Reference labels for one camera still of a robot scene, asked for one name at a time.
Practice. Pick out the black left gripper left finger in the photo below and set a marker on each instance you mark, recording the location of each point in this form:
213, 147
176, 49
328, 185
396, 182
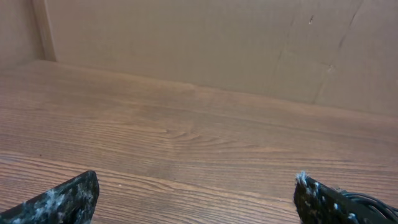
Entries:
72, 202

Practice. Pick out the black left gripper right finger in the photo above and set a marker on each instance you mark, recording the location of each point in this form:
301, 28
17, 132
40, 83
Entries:
317, 203

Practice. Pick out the black gripper wiring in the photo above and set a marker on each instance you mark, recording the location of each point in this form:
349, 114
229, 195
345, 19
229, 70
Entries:
373, 202

